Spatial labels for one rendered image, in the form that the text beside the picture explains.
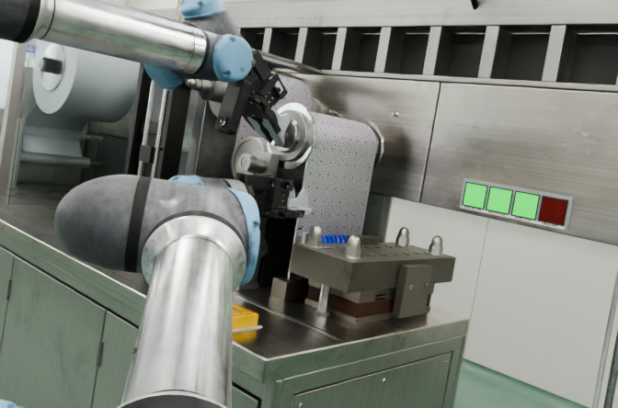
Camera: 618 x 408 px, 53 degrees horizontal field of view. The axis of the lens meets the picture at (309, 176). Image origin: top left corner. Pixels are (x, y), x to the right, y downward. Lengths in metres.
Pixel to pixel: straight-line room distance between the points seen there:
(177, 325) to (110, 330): 0.88
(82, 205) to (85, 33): 0.27
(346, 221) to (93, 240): 0.84
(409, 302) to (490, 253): 2.70
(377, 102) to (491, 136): 0.34
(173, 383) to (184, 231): 0.24
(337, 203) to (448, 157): 0.29
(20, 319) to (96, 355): 0.39
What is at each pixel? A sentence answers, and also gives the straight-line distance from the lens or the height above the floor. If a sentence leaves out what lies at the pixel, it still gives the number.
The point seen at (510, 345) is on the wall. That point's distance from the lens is 4.04.
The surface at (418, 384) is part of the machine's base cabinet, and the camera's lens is 1.41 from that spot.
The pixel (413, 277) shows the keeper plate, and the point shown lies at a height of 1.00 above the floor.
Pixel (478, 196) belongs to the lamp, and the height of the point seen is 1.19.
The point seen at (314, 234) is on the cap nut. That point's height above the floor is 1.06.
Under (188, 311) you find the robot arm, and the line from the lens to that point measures 0.56.
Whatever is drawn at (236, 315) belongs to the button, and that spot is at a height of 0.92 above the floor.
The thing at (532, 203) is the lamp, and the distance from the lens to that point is 1.40.
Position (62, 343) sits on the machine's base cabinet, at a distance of 1.61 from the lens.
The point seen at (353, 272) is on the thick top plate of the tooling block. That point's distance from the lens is 1.20.
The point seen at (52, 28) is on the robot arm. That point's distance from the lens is 0.90.
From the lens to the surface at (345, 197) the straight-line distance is 1.45.
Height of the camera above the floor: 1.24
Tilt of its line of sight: 3 degrees down
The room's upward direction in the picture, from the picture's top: 9 degrees clockwise
